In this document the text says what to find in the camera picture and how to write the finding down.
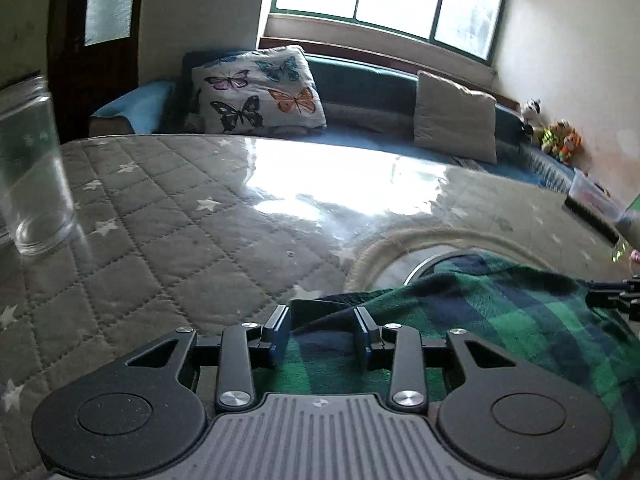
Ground green navy plaid shirt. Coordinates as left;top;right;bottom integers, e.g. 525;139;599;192
254;254;639;479

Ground dark wooden door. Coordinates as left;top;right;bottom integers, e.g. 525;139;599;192
47;0;142;143

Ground beige plain pillow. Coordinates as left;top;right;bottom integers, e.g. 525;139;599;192
413;72;497;164

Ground orange green plush toy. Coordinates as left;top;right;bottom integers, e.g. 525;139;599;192
537;120;582;166

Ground clear glass jar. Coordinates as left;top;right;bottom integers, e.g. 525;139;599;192
1;73;76;256

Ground butterfly print pillow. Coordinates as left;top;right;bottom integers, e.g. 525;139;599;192
186;46;326;136

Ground black white plush toy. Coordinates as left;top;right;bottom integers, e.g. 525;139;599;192
520;100;542;136

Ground blue sofa bench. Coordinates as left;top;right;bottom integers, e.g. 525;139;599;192
89;50;575;192

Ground clear plastic toy bin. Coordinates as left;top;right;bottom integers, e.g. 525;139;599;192
568;169;624;222

